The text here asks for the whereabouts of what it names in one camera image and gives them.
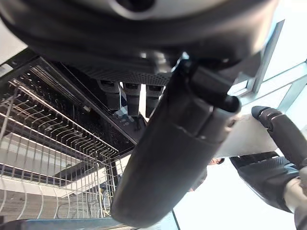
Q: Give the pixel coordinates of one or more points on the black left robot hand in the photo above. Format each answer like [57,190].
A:
[153,153]

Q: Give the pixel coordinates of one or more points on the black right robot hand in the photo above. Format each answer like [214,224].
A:
[263,177]

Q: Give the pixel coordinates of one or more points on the white plate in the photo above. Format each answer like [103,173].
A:
[249,139]

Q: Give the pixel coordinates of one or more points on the black dishwasher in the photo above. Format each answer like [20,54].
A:
[96,115]

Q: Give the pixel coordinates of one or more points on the person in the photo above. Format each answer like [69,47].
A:
[199,177]

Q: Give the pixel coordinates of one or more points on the grey window frame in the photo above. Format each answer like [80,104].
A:
[271,60]

